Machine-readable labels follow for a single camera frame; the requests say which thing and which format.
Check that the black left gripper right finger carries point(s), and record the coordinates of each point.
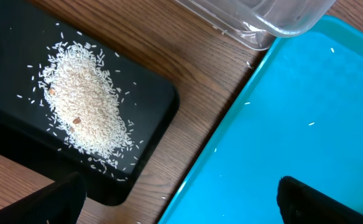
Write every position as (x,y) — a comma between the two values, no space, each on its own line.
(302,204)

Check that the pile of white rice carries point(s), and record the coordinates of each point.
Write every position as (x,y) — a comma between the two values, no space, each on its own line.
(84,103)

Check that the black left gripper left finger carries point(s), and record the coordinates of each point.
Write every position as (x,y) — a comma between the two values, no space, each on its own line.
(60,202)

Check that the black tray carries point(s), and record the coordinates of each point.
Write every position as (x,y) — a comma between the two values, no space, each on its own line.
(29,133)

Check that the clear bin lid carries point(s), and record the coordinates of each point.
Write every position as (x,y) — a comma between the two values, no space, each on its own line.
(231,17)

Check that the teal plastic tray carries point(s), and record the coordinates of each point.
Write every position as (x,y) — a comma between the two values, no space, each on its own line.
(301,114)

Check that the clear plastic bin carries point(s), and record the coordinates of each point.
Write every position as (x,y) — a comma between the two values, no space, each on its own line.
(288,18)

